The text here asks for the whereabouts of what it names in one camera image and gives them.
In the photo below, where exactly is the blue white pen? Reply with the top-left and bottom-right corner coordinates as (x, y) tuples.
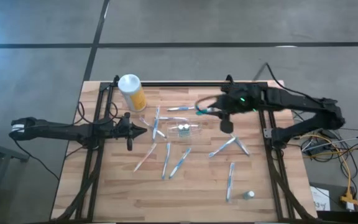
(161, 142), (171, 180)

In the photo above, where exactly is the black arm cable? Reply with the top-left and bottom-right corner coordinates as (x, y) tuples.
(11, 101), (119, 181)
(252, 62), (326, 102)

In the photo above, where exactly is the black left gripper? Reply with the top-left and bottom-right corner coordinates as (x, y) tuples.
(116, 112), (148, 152)

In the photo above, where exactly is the white toothbrush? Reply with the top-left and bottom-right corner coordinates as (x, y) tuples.
(158, 115), (188, 121)

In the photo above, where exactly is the white paper label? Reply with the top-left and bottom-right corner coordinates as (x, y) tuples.
(310, 185), (331, 212)

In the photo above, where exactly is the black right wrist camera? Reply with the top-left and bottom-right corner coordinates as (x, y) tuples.
(239, 83), (260, 99)

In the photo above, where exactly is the yellow canister white lid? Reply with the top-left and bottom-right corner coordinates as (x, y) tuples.
(117, 73), (148, 113)

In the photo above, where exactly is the black box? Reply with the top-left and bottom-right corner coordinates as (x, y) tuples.
(317, 210), (358, 224)

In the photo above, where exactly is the black cable bundle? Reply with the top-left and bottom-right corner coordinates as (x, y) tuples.
(290, 110), (358, 163)

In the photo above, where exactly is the pen with red tip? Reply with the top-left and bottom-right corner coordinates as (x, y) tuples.
(132, 142), (157, 174)

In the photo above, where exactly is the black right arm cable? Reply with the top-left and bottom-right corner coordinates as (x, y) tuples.
(252, 62), (326, 102)

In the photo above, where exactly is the clear acrylic organizer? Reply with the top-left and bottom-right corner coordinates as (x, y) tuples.
(165, 120), (204, 138)

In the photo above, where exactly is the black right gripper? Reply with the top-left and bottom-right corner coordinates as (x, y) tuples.
(196, 83), (264, 134)

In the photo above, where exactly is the black aluminium table frame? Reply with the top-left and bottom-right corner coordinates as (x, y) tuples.
(51, 74), (315, 223)

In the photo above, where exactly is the grey power supply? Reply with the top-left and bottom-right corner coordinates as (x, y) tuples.
(301, 136), (335, 156)

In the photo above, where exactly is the yellow cable with plug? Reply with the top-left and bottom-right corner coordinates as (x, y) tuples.
(303, 149), (358, 206)

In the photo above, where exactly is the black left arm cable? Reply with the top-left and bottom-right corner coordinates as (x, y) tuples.
(11, 101), (119, 181)

